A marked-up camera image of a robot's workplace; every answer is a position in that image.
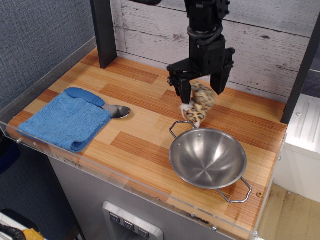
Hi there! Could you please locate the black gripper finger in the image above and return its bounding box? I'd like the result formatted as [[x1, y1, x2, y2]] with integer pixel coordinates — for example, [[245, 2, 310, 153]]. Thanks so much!
[[210, 68, 231, 95], [173, 78, 192, 105]]

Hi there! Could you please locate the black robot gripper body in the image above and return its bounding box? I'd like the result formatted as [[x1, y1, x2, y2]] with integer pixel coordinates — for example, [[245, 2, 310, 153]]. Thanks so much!
[[167, 35, 236, 86]]

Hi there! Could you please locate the leopard print plush toy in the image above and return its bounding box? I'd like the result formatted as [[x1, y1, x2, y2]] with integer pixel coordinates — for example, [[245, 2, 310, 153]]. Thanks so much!
[[180, 81, 216, 128]]

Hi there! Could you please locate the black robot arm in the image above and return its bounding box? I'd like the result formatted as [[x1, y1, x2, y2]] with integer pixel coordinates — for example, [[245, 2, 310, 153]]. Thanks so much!
[[167, 0, 235, 104]]

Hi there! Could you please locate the blue folded cloth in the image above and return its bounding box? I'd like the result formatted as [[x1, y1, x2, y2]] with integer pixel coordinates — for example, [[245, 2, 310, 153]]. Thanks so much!
[[18, 92, 111, 153]]

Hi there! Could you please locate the white grooved side cabinet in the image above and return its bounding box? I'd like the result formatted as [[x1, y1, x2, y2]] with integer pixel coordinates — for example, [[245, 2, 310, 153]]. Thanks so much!
[[273, 94, 320, 202]]

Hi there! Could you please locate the silver cabinet with button panel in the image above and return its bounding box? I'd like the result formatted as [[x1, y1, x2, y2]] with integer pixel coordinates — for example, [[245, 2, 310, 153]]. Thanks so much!
[[49, 156, 254, 240]]

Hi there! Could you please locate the yellow object at bottom left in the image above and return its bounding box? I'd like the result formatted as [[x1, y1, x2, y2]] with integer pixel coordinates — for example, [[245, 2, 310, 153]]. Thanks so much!
[[22, 228, 45, 240]]

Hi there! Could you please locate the blue handled metal spoon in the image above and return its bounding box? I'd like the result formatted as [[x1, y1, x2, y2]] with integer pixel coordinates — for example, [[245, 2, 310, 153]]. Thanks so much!
[[64, 87, 131, 119]]

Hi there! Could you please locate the stainless steel two-handled pot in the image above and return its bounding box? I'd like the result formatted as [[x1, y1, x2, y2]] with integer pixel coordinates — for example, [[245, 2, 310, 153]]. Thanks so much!
[[169, 125, 248, 194]]

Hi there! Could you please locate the dark right vertical post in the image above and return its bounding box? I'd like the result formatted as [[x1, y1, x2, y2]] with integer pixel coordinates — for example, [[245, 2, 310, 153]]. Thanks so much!
[[280, 15, 320, 125]]

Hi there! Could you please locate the dark vertical post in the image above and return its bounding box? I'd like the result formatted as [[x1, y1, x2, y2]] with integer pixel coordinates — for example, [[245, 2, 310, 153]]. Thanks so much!
[[280, 15, 320, 125], [90, 0, 118, 69]]

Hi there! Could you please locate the dark left vertical post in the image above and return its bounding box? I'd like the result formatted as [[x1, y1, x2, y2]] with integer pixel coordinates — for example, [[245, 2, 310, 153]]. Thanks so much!
[[90, 0, 118, 69]]

